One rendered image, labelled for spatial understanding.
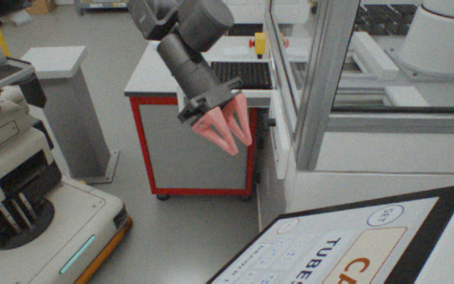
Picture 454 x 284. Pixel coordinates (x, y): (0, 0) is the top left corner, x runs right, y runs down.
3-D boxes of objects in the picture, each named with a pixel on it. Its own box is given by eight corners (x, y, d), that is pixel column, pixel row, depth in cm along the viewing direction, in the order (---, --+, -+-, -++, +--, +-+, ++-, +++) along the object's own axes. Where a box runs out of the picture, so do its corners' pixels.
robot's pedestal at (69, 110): (61, 186, 191) (4, 72, 142) (75, 154, 214) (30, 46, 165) (111, 183, 193) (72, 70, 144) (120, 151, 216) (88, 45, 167)
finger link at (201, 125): (268, 132, 47) (234, 82, 48) (236, 154, 43) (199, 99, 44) (246, 147, 53) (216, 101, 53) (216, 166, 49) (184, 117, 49)
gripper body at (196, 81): (246, 85, 49) (221, 46, 49) (198, 110, 43) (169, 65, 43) (228, 103, 54) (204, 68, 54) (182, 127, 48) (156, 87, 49)
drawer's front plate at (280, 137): (277, 180, 83) (282, 149, 76) (268, 117, 105) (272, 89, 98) (284, 181, 83) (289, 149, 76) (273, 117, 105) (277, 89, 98)
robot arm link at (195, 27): (172, 18, 55) (130, 10, 48) (212, -35, 48) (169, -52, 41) (201, 76, 53) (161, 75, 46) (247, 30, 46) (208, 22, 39)
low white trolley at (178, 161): (151, 206, 179) (123, 91, 130) (169, 139, 227) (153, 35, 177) (251, 207, 178) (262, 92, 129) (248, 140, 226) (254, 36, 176)
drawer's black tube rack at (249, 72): (208, 100, 110) (207, 84, 106) (211, 76, 124) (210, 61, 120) (270, 100, 110) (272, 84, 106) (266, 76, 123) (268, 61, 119)
